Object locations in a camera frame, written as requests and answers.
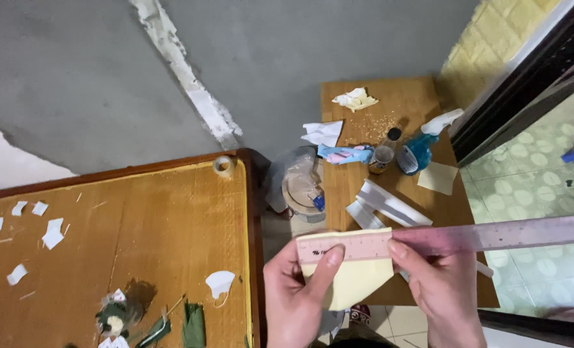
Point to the blue and pink packet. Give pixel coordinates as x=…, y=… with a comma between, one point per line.
x=347, y=154

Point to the small white paper offcut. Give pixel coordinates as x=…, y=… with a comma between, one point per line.
x=485, y=269

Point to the blue spray bottle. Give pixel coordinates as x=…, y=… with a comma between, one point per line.
x=420, y=152

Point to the bucket under clear plastic bag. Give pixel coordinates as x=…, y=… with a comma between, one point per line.
x=300, y=188

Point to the scattered white paper scraps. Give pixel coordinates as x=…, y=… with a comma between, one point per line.
x=52, y=237

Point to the pale yellow paper sheet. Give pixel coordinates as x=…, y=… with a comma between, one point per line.
x=359, y=280

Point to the crumpled cream tissue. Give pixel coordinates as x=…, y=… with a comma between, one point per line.
x=355, y=99

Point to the clear tape roll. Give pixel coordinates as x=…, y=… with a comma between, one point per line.
x=223, y=166

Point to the crumpled white paper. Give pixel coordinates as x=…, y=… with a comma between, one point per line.
x=324, y=133

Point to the short white paper strip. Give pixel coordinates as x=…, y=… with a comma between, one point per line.
x=364, y=216

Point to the scattered sawdust crumbs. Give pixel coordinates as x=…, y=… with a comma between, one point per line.
x=374, y=126

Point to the pink transparent ruler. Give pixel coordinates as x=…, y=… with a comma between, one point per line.
x=499, y=235

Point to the white curved paper cutout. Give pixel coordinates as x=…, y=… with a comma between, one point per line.
x=220, y=282

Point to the green paper strip with white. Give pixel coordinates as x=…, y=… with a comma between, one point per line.
x=155, y=333

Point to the red patterned slipper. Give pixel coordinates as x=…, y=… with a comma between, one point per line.
x=360, y=314

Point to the glass jar with black lid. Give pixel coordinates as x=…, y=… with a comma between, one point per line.
x=382, y=154

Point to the person's left hand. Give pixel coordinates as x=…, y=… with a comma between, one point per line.
x=292, y=304

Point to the green paper leaf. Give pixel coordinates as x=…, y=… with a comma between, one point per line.
x=194, y=328

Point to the pale yellow paper square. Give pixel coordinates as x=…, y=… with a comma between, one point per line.
x=437, y=178

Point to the dark door frame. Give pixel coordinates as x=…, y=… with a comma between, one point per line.
x=528, y=82

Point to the long white paper strip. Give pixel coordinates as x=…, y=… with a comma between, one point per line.
x=393, y=205

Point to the person's right hand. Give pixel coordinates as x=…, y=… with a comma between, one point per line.
x=444, y=295

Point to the green and white paper flower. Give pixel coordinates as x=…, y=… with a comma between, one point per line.
x=115, y=316

